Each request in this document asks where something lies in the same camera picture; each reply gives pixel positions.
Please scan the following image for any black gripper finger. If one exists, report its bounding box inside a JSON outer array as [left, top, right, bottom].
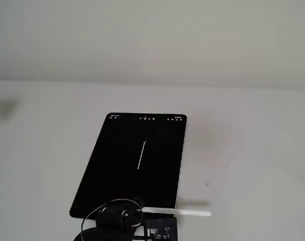
[[133, 196, 146, 209]]

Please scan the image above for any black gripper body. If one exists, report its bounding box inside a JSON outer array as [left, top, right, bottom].
[[95, 199, 143, 229]]

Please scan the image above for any white stylus pencil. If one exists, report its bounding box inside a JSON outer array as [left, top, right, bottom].
[[141, 206, 212, 217]]

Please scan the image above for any black tablet with silver edge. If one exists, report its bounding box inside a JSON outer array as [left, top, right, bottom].
[[69, 112, 188, 223]]

